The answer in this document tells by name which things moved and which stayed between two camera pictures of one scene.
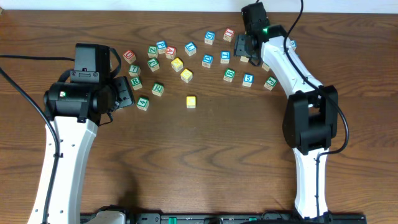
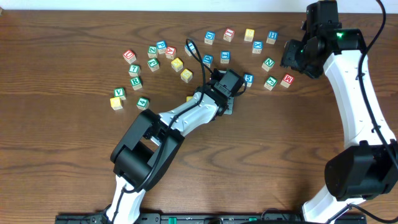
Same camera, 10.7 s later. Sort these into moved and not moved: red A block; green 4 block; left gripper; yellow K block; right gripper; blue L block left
Moved: right gripper; left gripper
Not moved: yellow K block; red A block; green 4 block; blue L block left
